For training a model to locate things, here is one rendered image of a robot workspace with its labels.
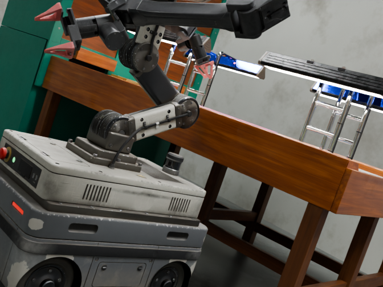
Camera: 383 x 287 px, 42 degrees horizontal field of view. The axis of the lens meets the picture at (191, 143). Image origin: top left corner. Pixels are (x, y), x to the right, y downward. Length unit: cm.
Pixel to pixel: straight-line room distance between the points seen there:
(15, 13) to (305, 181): 214
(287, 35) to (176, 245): 327
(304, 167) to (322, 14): 299
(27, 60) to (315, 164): 186
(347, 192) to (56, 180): 95
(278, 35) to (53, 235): 369
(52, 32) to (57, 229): 159
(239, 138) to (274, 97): 273
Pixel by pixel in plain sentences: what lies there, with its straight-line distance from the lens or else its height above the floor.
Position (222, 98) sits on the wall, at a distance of 512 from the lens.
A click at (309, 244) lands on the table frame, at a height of 45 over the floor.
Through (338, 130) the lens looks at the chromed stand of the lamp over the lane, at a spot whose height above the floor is 87.
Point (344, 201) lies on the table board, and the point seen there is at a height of 63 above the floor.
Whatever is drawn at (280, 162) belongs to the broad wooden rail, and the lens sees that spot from 187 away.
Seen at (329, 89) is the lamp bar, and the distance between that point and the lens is 281.
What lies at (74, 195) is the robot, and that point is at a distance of 159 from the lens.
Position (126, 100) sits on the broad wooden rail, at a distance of 241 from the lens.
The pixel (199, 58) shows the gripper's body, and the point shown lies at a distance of 232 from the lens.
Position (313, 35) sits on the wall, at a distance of 466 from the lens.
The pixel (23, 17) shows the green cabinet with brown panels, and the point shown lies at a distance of 322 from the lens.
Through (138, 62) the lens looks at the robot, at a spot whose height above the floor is 85.
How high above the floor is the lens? 78
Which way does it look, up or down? 5 degrees down
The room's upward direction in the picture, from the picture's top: 19 degrees clockwise
